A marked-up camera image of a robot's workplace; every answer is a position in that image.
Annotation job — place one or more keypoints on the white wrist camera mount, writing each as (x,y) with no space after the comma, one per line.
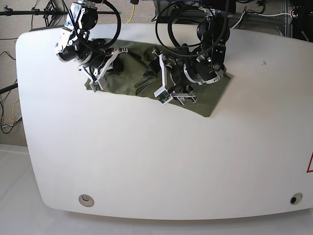
(168,92)
(99,83)

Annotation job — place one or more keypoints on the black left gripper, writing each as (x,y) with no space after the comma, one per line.
(174,66)

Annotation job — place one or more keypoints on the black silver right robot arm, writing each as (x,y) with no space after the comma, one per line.
(74,42)

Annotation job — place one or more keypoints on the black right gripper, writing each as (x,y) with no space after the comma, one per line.
(97,64)

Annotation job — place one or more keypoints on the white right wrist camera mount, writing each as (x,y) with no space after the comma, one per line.
(99,83)

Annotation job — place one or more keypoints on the green T-shirt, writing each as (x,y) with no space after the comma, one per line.
(137,72)

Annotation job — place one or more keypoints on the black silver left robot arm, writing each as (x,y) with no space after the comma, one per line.
(183,65)

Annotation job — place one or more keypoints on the left table grommet hole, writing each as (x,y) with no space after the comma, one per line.
(86,200)

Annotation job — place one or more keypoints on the table grommet hole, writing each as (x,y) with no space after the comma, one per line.
(296,198)
(86,200)

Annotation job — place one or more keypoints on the right table grommet hole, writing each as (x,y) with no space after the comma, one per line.
(296,198)

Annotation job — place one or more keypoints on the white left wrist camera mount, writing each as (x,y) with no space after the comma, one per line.
(168,92)

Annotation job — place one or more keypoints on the black tripod stand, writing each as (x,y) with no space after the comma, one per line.
(51,13)

